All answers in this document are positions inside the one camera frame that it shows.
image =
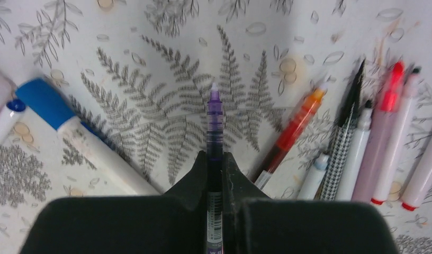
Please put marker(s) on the black cap white marker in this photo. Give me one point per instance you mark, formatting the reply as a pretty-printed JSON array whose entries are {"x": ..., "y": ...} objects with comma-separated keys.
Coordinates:
[{"x": 355, "y": 154}]

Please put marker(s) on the white pen blue cap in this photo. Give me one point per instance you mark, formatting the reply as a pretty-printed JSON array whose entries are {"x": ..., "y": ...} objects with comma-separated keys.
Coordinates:
[{"x": 10, "y": 114}]

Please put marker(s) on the green cap pen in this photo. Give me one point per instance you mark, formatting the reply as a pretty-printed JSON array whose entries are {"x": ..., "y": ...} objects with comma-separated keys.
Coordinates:
[{"x": 314, "y": 178}]

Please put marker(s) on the houndstooth pattern pen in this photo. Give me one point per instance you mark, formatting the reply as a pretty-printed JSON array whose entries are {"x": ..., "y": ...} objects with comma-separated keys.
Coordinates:
[{"x": 346, "y": 125}]

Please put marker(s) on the orange red ink pen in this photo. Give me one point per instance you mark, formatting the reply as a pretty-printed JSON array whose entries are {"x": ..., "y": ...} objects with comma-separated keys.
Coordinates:
[{"x": 297, "y": 124}]

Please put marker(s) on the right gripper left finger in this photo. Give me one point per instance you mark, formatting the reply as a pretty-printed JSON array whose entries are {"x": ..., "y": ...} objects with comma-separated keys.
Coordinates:
[{"x": 173, "y": 222}]

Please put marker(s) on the blue cap white marker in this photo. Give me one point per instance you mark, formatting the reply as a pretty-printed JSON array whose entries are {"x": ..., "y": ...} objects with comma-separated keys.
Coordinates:
[{"x": 48, "y": 103}]

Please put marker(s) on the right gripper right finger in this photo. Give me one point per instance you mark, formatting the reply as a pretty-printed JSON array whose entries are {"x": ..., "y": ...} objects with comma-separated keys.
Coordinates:
[{"x": 256, "y": 223}]

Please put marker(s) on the translucent pink pen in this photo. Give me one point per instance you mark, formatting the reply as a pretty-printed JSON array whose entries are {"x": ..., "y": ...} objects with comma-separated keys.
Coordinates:
[{"x": 383, "y": 118}]

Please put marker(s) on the purple ink gel pen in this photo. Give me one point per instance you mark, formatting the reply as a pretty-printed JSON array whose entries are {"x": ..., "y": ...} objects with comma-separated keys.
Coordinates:
[{"x": 214, "y": 156}]

